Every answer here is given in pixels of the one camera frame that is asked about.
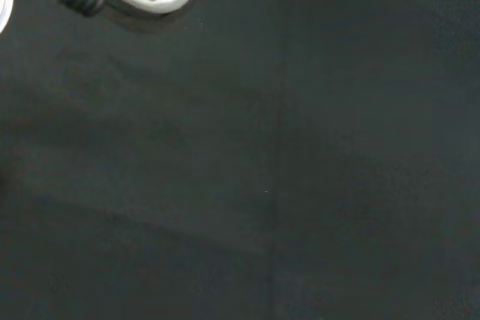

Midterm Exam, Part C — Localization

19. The black bench cloth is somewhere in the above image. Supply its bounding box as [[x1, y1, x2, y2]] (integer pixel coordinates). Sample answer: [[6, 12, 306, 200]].
[[0, 0, 480, 320]]

